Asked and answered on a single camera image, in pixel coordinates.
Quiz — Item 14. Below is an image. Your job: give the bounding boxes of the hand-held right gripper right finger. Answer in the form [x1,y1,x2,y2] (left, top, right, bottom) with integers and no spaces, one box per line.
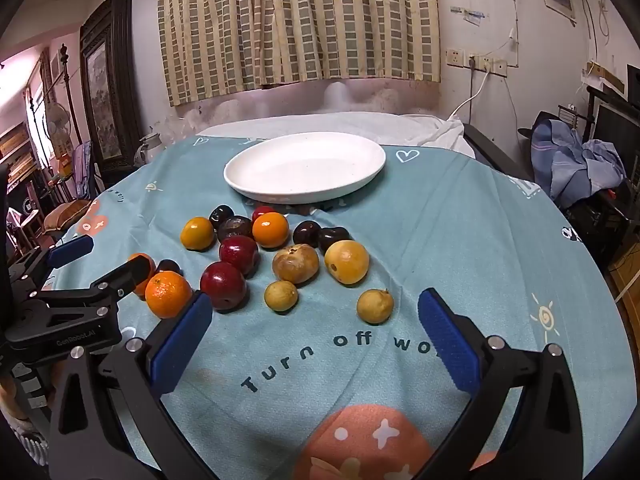
[419,287,583,480]

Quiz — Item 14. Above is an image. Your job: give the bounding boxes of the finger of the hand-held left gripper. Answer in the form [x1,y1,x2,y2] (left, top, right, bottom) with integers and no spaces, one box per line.
[10,235,95,281]
[40,255,156,311]

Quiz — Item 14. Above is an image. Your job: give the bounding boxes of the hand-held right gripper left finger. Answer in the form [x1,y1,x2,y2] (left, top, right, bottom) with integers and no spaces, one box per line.
[50,292,216,480]

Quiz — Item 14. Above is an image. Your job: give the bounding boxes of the small smooth orange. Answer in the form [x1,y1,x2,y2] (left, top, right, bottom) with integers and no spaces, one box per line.
[127,252,157,297]
[180,216,216,252]
[251,212,290,249]

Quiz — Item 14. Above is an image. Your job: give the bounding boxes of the large tangerine with green stem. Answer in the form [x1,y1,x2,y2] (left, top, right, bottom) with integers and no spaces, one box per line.
[145,270,193,320]

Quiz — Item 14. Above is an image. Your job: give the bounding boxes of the small yellow fruit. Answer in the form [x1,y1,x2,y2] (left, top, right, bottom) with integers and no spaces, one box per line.
[356,287,395,324]
[264,280,299,312]

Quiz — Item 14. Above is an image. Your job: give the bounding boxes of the dark brown passion fruit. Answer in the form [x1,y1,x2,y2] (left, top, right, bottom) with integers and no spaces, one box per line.
[217,215,254,243]

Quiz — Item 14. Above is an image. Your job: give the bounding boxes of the round yellow fruit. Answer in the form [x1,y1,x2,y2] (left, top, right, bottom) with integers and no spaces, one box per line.
[324,240,371,286]

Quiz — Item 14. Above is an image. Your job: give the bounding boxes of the white oval plate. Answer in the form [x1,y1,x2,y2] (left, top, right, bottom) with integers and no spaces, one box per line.
[223,131,387,205]

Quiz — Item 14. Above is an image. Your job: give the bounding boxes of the brown cushion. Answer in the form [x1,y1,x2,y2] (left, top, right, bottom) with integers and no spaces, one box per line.
[44,199,92,233]

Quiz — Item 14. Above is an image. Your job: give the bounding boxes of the dark red plum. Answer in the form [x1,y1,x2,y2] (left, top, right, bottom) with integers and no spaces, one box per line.
[200,261,248,311]
[218,235,261,277]

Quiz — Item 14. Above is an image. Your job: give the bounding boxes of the wooden shelf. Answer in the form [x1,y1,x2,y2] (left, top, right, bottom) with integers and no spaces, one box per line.
[0,120,40,187]

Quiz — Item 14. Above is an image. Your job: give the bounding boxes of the white kettle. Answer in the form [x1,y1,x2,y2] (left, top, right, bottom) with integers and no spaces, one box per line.
[135,132,163,163]

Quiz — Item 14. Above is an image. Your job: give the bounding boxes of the teal printed blanket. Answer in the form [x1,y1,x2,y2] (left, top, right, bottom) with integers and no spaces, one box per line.
[50,132,621,480]

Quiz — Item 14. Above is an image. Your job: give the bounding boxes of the white standing fan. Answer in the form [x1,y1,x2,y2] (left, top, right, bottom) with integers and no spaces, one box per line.
[42,102,71,161]

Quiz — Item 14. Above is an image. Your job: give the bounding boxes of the brown spotted yellow fruit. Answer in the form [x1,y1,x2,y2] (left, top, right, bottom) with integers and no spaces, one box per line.
[272,243,320,285]

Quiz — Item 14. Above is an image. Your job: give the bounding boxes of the dark wooden framed picture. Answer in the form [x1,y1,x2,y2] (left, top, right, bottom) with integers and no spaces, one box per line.
[79,0,146,176]

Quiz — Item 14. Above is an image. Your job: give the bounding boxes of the blue clothes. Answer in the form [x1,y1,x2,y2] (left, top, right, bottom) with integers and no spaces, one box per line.
[531,119,628,208]

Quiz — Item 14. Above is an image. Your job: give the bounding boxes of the white sheet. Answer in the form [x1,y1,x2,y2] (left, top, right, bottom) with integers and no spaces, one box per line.
[195,111,476,158]

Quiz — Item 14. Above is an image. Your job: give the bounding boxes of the black monitor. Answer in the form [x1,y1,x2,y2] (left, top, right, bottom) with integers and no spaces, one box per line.
[590,85,640,163]

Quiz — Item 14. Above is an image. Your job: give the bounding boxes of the checked beige curtain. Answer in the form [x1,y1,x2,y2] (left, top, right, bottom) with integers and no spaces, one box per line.
[157,0,442,107]

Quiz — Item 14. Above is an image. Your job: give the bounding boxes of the black bed frame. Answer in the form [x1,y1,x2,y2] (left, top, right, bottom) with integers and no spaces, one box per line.
[462,124,535,182]

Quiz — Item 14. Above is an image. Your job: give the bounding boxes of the white power cable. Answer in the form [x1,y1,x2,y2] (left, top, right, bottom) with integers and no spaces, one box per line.
[447,67,490,122]

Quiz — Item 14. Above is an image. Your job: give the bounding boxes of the white double wall socket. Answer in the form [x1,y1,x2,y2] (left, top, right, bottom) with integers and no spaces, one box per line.
[466,52,508,77]

